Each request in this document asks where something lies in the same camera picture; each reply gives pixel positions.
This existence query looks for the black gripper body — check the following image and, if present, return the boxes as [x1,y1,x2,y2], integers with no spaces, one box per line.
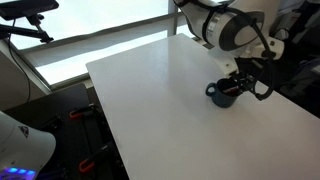
[234,57,268,82]

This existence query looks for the red and white marker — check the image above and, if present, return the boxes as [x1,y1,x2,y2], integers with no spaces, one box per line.
[223,86,240,94]

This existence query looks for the dark blue mug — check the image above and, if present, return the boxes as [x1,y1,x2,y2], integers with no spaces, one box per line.
[205,78,247,109]

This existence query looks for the dark background equipment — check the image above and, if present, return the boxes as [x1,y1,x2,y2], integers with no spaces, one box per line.
[270,0,320,119]

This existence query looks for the black side table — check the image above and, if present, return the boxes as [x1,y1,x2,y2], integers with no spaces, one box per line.
[0,82,130,180]

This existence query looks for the white device with blue lights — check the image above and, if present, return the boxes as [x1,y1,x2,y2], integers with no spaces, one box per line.
[0,111,57,180]

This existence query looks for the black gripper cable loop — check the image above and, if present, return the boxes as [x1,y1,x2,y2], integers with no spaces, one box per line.
[229,6,279,102]

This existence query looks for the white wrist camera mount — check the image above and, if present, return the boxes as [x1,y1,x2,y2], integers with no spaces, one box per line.
[208,45,242,76]

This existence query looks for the grey window frame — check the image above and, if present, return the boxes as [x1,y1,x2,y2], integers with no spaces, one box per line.
[13,0,196,90]

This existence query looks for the orange handled black clamp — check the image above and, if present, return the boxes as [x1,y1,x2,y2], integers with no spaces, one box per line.
[68,104,98,121]
[78,142,116,174]

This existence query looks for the thin black hanging cable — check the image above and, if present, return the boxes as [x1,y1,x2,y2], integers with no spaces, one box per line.
[7,19,32,103]

